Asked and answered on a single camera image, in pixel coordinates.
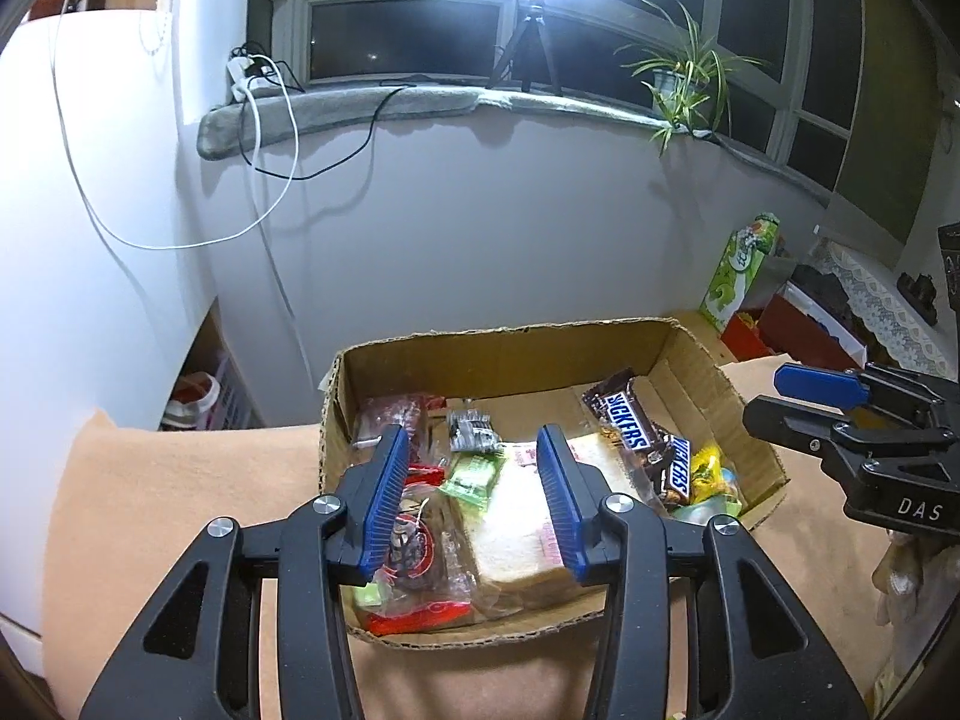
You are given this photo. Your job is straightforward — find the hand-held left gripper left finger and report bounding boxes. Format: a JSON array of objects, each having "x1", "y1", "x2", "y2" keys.
[{"x1": 79, "y1": 424, "x2": 412, "y2": 720}]

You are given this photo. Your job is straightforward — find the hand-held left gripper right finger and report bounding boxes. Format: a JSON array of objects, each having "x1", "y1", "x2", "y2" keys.
[{"x1": 536, "y1": 424, "x2": 871, "y2": 720}]

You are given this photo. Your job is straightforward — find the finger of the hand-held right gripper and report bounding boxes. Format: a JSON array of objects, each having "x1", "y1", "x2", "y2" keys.
[
  {"x1": 775, "y1": 361, "x2": 960, "y2": 430},
  {"x1": 742, "y1": 394, "x2": 960, "y2": 467}
]

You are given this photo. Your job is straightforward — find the brownie cake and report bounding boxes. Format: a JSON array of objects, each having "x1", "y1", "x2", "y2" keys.
[{"x1": 352, "y1": 465, "x2": 481, "y2": 637}]

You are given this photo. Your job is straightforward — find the green candy packet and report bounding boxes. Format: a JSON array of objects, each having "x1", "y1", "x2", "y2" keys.
[{"x1": 439, "y1": 452, "x2": 502, "y2": 503}]

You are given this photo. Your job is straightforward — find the yellow snack packet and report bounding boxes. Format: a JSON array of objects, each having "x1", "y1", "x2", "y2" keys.
[{"x1": 679, "y1": 444, "x2": 743, "y2": 507}]

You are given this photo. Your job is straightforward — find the black snack packet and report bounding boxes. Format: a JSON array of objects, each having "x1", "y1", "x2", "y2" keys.
[{"x1": 448, "y1": 406, "x2": 502, "y2": 455}]

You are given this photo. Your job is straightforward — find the brown chocolate bar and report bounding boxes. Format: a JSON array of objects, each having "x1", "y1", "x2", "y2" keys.
[
  {"x1": 581, "y1": 369, "x2": 672, "y2": 466},
  {"x1": 637, "y1": 433, "x2": 702, "y2": 507}
]

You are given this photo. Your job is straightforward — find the blue and green snack packet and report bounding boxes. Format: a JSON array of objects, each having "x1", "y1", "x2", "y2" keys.
[{"x1": 671, "y1": 496, "x2": 743, "y2": 533}]

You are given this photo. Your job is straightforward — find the brown cardboard box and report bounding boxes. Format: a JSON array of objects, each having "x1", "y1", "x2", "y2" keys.
[{"x1": 319, "y1": 315, "x2": 788, "y2": 650}]

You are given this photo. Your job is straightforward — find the person's right hand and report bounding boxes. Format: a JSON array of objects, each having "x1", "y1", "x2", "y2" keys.
[{"x1": 872, "y1": 532, "x2": 931, "y2": 616}]

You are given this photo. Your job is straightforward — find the red box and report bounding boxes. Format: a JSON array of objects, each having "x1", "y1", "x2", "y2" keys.
[{"x1": 720, "y1": 281, "x2": 867, "y2": 372}]

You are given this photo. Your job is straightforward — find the sliced bread packet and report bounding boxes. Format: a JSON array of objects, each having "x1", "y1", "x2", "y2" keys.
[{"x1": 450, "y1": 435, "x2": 638, "y2": 612}]

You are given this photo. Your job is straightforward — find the clear red-edged snack packet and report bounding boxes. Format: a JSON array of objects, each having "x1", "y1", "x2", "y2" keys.
[{"x1": 352, "y1": 392, "x2": 447, "y2": 466}]

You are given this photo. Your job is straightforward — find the white lace cloth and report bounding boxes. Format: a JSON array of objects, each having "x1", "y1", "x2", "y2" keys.
[{"x1": 814, "y1": 240, "x2": 960, "y2": 383}]

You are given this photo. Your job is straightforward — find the small dark figurine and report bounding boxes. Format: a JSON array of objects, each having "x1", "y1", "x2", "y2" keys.
[{"x1": 896, "y1": 270, "x2": 938, "y2": 327}]

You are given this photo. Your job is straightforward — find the green drink carton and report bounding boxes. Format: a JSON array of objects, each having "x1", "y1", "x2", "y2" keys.
[{"x1": 699, "y1": 211, "x2": 782, "y2": 335}]

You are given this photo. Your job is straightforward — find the olive green curtain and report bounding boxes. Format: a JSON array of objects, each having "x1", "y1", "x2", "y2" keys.
[{"x1": 829, "y1": 0, "x2": 946, "y2": 248}]

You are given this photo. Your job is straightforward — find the potted spider plant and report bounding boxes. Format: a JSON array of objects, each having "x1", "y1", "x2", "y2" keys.
[{"x1": 613, "y1": 0, "x2": 770, "y2": 158}]

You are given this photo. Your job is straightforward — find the white power strip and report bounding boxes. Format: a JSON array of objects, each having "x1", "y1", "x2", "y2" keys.
[{"x1": 226, "y1": 52, "x2": 278, "y2": 102}]

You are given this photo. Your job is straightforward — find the black tripod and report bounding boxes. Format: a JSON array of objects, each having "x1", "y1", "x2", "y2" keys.
[{"x1": 486, "y1": 0, "x2": 565, "y2": 97}]

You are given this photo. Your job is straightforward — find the black cable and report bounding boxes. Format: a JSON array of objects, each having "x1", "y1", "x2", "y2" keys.
[{"x1": 240, "y1": 41, "x2": 481, "y2": 181}]

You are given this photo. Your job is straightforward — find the white cable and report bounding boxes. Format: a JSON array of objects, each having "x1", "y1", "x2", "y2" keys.
[{"x1": 51, "y1": 11, "x2": 301, "y2": 250}]

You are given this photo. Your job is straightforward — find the white window frame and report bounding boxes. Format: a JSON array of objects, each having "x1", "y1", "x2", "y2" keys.
[{"x1": 247, "y1": 0, "x2": 863, "y2": 196}]

